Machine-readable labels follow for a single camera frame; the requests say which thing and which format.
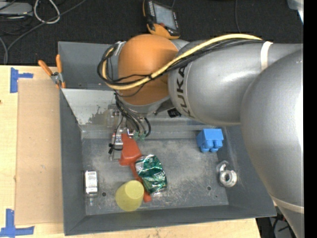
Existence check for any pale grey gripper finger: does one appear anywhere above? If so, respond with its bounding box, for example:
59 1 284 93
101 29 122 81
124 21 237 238
108 132 124 162
106 104 120 129

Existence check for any red plastic scoop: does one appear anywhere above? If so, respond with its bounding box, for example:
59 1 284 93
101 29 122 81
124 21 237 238
118 132 153 203

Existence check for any crushed green can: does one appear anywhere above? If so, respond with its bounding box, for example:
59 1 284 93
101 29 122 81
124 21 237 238
134 154 168 196

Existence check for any yellow plastic cup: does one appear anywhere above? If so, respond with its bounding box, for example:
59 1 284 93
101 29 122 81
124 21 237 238
114 179 145 212

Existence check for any grey metal bin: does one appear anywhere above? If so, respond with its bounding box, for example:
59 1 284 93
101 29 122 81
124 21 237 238
57 41 277 237

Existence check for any blue toy block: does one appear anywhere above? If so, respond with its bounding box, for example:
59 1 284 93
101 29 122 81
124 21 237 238
196 128 224 154

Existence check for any brown cardboard board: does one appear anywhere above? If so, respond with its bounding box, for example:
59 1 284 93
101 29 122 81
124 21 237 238
14 79 65 226

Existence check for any silver metal eye bolt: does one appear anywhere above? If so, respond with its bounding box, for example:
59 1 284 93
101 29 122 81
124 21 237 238
215 160 238 188

